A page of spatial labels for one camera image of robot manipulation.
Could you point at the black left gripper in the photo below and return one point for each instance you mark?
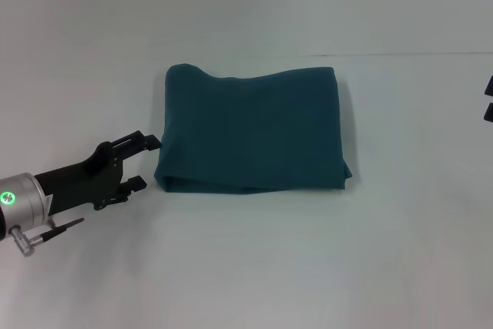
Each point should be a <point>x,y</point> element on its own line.
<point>84,182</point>

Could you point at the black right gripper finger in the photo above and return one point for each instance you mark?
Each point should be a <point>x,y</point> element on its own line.
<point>490,86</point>
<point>490,112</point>

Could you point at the teal blue shirt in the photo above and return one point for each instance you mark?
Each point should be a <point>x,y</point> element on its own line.
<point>250,128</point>

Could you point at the silver knob on left gripper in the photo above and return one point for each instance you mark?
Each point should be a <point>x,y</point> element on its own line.
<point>25,242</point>

